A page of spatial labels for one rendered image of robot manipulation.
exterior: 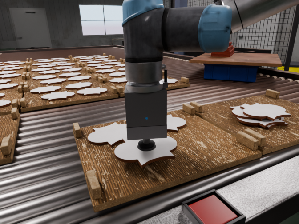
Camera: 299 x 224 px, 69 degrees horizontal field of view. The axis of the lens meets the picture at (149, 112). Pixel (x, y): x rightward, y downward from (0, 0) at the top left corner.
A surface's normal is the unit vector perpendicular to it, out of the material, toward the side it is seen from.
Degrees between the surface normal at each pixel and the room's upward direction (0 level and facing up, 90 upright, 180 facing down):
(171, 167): 0
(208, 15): 56
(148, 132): 90
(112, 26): 90
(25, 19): 90
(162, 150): 0
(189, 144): 0
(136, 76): 91
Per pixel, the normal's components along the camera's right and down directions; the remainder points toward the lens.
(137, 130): 0.09, 0.35
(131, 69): -0.62, 0.29
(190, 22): -0.30, -0.01
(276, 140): -0.02, -0.93
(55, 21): 0.40, 0.32
